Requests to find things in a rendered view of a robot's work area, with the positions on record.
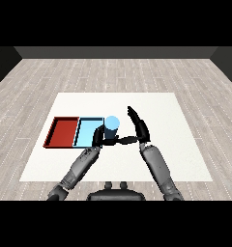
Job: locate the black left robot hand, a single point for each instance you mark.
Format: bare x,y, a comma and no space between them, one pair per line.
98,135

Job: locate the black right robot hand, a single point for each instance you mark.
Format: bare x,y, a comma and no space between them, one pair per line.
141,128

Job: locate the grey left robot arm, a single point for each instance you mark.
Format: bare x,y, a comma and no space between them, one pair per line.
79,165

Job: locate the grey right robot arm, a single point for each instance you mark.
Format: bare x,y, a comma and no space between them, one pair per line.
157,167

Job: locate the light blue shallow open box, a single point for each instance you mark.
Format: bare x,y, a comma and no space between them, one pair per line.
87,131

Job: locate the blue can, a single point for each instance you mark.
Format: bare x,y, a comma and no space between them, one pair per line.
111,127

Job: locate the red shallow open box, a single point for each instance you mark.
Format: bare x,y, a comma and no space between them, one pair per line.
62,132

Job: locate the dark grey robot body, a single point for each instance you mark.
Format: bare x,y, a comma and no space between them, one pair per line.
115,193

